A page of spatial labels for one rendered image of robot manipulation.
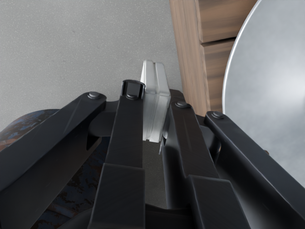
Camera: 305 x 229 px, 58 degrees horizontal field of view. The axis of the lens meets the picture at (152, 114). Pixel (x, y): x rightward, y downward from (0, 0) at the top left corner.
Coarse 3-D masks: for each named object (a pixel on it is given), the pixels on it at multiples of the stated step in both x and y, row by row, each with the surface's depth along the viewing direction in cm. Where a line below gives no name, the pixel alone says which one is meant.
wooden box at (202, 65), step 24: (192, 0) 28; (216, 0) 25; (240, 0) 25; (192, 24) 31; (216, 24) 26; (240, 24) 26; (192, 48) 34; (216, 48) 27; (192, 72) 39; (216, 72) 28; (192, 96) 45; (216, 96) 29
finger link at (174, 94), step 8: (176, 96) 17; (168, 112) 14; (168, 120) 14; (200, 120) 14; (168, 128) 14; (208, 128) 14; (208, 136) 14; (208, 144) 14; (216, 144) 14; (216, 152) 14
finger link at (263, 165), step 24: (216, 120) 13; (240, 144) 11; (216, 168) 13; (240, 168) 11; (264, 168) 10; (240, 192) 11; (264, 192) 10; (288, 192) 9; (264, 216) 10; (288, 216) 8
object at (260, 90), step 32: (288, 0) 23; (256, 32) 25; (288, 32) 25; (256, 64) 26; (288, 64) 26; (224, 96) 26; (256, 96) 27; (288, 96) 27; (256, 128) 29; (288, 128) 29; (288, 160) 30
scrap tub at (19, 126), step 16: (32, 112) 67; (48, 112) 65; (16, 128) 58; (32, 128) 57; (0, 144) 52; (96, 160) 54; (80, 176) 47; (96, 176) 50; (64, 192) 42; (80, 192) 44; (96, 192) 47; (48, 208) 38; (64, 208) 39; (80, 208) 41; (48, 224) 36
